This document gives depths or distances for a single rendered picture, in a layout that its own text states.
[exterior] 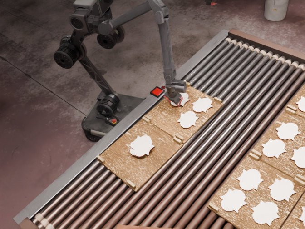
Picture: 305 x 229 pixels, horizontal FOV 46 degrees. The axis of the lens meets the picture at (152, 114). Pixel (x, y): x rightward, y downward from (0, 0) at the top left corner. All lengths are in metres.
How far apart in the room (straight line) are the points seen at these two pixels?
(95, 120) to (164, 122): 1.21
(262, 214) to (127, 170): 0.77
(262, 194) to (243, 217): 0.17
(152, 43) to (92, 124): 1.57
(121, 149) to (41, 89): 2.25
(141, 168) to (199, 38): 2.67
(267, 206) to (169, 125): 0.76
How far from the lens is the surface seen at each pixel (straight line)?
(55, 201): 2.15
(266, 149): 2.15
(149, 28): 4.75
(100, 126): 3.31
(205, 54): 2.78
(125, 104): 3.43
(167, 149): 2.15
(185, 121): 2.26
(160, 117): 2.32
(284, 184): 2.04
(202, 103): 2.36
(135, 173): 2.09
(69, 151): 3.54
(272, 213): 1.94
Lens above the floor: 2.67
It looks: 48 degrees down
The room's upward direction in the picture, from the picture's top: 11 degrees counter-clockwise
